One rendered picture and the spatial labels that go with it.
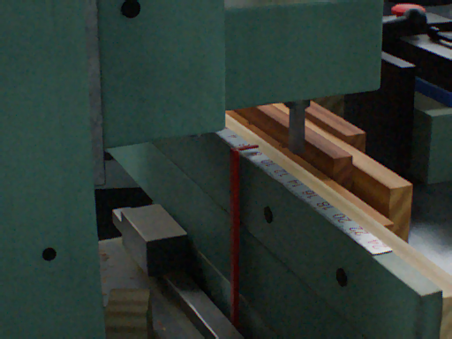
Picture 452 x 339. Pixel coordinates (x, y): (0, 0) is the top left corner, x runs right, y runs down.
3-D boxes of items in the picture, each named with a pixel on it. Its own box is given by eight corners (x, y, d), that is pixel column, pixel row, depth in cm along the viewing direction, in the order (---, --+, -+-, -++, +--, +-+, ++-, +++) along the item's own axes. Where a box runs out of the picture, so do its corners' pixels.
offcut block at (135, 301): (107, 357, 70) (103, 314, 69) (113, 328, 74) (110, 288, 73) (148, 357, 70) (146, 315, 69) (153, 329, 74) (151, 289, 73)
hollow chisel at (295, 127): (305, 153, 69) (305, 86, 67) (293, 154, 68) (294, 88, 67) (298, 148, 70) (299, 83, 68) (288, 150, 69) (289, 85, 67)
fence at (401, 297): (435, 376, 50) (444, 289, 48) (410, 383, 50) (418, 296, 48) (109, 88, 101) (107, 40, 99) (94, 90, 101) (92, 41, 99)
